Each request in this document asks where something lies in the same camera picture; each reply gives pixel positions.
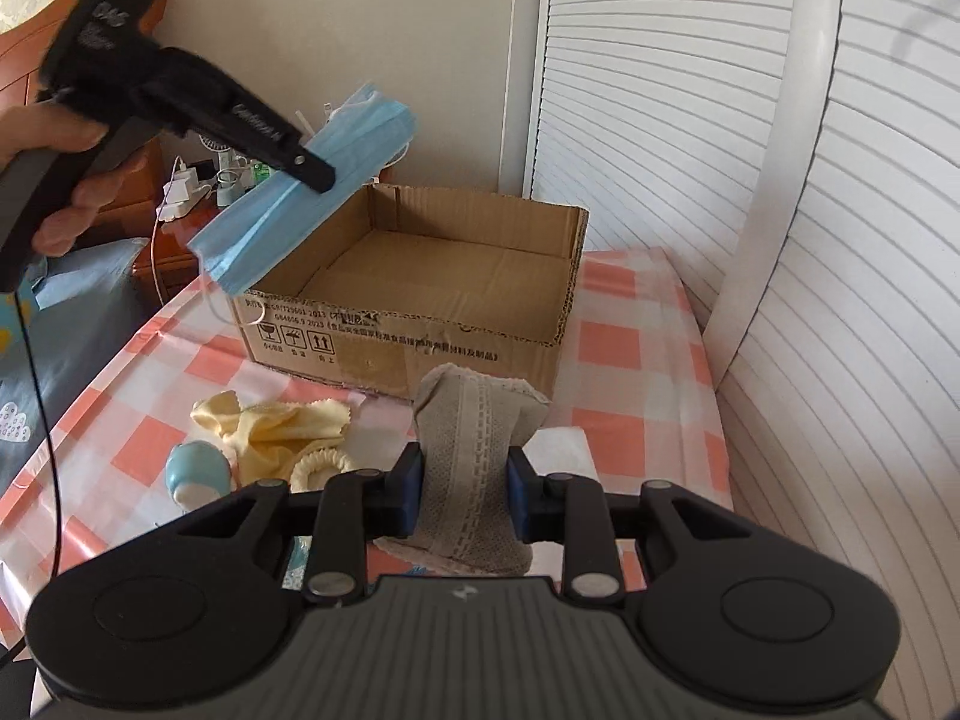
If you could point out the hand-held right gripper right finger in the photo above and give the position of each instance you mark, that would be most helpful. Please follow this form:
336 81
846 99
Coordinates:
516 499

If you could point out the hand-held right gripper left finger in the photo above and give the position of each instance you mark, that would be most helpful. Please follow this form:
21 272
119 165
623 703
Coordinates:
409 489

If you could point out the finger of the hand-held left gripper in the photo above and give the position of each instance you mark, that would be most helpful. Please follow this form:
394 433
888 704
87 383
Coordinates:
281 144

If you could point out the grey lace sock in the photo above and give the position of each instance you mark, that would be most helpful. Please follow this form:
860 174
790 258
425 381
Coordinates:
465 450

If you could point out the blue face mask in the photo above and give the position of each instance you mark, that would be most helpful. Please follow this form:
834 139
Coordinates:
360 127

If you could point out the pale yellow cloth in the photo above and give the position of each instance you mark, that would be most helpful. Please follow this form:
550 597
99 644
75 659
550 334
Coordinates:
262 435

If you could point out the brown cardboard box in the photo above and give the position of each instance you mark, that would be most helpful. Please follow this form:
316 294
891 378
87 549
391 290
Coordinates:
420 270

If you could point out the person's left hand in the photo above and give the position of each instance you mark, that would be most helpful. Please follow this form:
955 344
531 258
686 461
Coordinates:
82 195

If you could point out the green bottle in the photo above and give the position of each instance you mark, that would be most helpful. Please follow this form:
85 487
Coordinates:
262 174

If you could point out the small desk fan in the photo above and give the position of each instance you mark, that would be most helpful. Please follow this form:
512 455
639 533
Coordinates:
219 148

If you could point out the white folded tissue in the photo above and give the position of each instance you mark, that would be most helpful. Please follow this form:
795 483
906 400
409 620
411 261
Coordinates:
562 450

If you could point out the cream scrunchie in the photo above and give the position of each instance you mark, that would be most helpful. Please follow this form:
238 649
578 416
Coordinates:
330 454

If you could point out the white charger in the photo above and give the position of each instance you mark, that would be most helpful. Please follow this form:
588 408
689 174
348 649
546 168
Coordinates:
180 195

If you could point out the orange wooden headboard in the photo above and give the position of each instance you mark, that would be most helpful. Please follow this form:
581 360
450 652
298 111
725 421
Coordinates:
15 67

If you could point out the orange wooden nightstand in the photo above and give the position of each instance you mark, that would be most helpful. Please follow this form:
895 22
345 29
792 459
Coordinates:
172 255

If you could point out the pink checkered tablecloth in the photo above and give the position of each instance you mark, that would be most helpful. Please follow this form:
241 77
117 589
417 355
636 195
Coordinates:
637 345

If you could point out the light blue round container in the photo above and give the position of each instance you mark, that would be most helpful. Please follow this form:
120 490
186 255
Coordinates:
191 469

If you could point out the blue printed bedding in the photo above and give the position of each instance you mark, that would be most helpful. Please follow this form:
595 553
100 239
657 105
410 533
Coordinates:
75 330

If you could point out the white louvered door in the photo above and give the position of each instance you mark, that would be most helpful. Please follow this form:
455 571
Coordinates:
885 390
637 127

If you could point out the white door frame post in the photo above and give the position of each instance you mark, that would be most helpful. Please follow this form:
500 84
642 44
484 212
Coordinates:
795 127

